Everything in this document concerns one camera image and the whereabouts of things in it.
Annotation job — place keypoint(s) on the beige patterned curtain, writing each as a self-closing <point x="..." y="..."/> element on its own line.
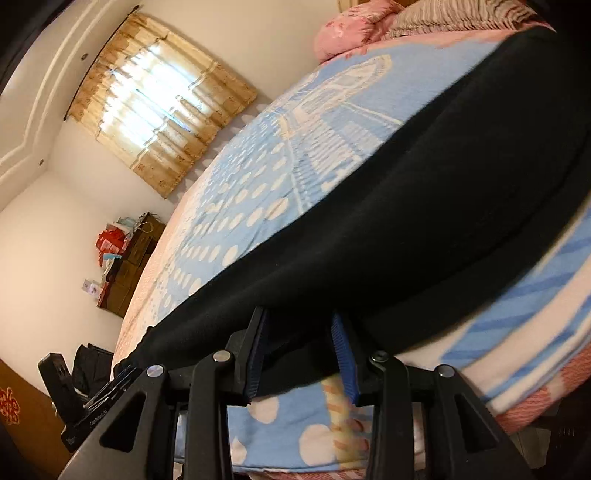
<point x="152" y="115"/>

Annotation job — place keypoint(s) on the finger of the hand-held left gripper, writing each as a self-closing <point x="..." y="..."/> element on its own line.
<point x="115" y="382"/>

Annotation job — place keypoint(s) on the black curtain rod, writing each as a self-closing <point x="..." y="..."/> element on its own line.
<point x="99" y="55"/>

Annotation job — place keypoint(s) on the black pants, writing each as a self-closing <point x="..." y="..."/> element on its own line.
<point x="369" y="207"/>

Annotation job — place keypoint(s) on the pink pillow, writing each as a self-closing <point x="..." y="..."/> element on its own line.
<point x="346" y="32"/>

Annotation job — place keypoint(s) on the striped pillow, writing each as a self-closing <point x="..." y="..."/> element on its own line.
<point x="438" y="18"/>

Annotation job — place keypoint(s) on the brown wooden door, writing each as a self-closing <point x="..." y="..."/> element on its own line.
<point x="27" y="438"/>

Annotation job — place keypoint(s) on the red knot door decoration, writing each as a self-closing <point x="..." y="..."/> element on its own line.
<point x="8" y="405"/>

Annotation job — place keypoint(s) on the bed with patterned sheet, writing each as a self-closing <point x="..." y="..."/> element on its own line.
<point x="258" y="184"/>

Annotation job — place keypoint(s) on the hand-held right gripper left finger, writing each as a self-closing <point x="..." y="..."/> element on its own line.
<point x="256" y="360"/>

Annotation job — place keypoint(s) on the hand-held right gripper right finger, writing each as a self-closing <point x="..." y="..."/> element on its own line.
<point x="345" y="364"/>

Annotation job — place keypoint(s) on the red gift box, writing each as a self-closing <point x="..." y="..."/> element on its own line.
<point x="108" y="240"/>

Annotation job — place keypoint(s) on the brown wooden desk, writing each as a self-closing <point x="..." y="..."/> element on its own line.
<point x="134" y="267"/>

